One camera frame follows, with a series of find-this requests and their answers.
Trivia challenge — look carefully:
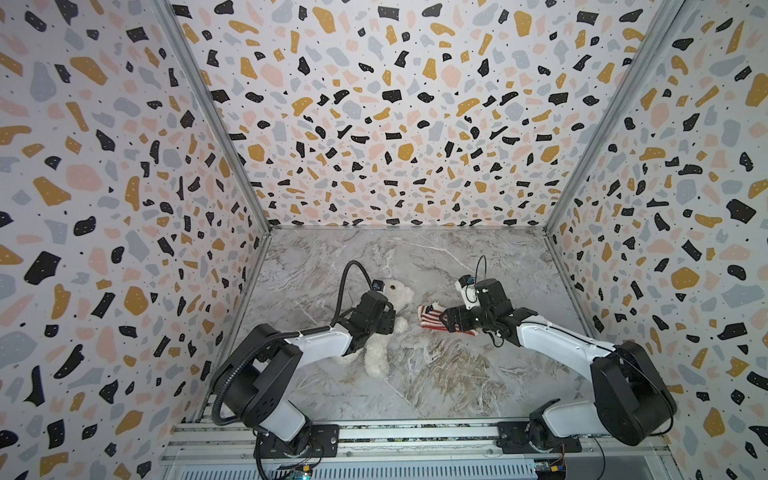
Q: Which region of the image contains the white plush teddy bear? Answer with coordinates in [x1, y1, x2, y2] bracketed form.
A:
[333, 279, 414, 378]

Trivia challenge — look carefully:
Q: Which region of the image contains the red white striped sweater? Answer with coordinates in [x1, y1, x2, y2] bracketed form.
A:
[417, 303, 477, 336]

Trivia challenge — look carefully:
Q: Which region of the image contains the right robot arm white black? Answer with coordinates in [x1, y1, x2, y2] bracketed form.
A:
[439, 275, 677, 452]

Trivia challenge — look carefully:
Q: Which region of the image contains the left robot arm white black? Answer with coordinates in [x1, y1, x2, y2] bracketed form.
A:
[211, 290, 396, 455]

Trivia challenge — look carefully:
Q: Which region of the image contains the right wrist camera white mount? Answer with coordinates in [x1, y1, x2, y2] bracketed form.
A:
[455, 274, 478, 309]

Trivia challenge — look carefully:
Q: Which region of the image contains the black corrugated cable hose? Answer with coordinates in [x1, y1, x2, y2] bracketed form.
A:
[209, 259, 376, 427]

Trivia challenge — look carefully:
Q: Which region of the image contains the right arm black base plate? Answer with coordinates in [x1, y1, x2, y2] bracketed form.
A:
[496, 421, 582, 455]

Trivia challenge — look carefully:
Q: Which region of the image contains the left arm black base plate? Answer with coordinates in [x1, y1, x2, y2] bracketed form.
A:
[254, 423, 340, 460]

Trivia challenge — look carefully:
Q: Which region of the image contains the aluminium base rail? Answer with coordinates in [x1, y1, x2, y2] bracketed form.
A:
[157, 418, 682, 479]

